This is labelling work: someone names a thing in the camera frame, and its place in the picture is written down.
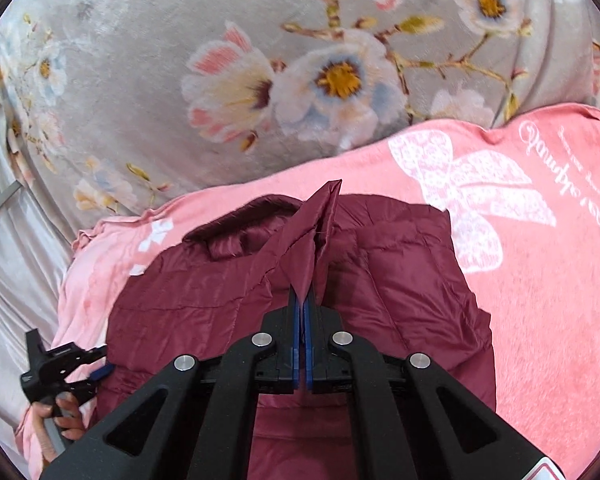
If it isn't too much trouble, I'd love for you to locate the grey floral blanket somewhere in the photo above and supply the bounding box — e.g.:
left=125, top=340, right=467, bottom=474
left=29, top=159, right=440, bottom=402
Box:
left=0, top=0, right=600, bottom=228

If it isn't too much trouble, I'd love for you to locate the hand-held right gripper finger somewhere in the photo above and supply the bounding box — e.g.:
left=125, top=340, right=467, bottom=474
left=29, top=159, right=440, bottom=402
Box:
left=40, top=284, right=307, bottom=480
left=306, top=284, right=567, bottom=480

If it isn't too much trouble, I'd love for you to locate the maroon puffer jacket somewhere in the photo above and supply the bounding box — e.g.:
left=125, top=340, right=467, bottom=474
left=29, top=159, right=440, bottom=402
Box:
left=92, top=178, right=497, bottom=480

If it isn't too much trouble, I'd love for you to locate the metal rod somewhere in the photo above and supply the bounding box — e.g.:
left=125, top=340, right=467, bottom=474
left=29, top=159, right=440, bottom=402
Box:
left=0, top=181, right=22, bottom=235

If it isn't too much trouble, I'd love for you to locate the pink butterfly print blanket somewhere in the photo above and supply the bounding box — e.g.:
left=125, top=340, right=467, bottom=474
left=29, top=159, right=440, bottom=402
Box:
left=15, top=107, right=600, bottom=480

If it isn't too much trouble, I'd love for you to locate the pale satin sheet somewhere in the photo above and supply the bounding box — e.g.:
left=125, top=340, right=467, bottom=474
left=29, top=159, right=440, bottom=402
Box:
left=0, top=27, right=83, bottom=411

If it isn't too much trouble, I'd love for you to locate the person's left hand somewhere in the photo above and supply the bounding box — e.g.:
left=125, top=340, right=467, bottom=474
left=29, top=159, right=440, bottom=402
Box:
left=29, top=392, right=87, bottom=463

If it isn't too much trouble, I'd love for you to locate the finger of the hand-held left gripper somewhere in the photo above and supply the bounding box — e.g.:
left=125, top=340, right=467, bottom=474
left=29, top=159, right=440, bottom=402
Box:
left=49, top=344, right=108, bottom=369
left=66, top=363, right=115, bottom=402

